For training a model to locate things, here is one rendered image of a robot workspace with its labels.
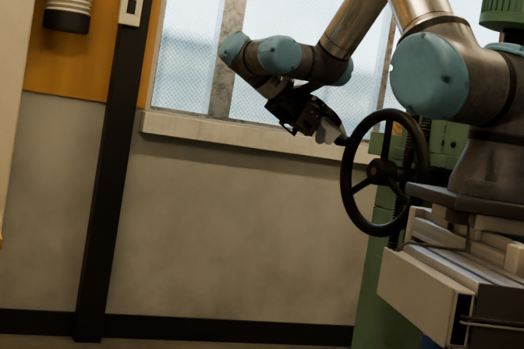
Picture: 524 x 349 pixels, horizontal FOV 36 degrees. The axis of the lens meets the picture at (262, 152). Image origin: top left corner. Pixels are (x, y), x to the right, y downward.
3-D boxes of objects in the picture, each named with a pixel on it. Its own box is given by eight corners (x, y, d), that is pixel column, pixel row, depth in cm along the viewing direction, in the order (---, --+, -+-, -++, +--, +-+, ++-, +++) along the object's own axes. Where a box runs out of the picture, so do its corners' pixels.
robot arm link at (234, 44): (228, 55, 163) (209, 58, 170) (266, 88, 168) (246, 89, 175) (248, 25, 165) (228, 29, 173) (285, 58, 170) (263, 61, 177)
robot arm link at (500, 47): (564, 144, 123) (579, 55, 122) (503, 132, 116) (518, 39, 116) (504, 136, 133) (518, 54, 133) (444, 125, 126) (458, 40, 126)
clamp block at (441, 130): (398, 147, 189) (404, 109, 189) (440, 153, 196) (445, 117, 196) (442, 154, 176) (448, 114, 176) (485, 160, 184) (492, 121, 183)
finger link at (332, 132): (335, 155, 183) (308, 132, 179) (348, 134, 185) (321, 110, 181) (344, 156, 181) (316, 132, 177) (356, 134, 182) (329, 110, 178)
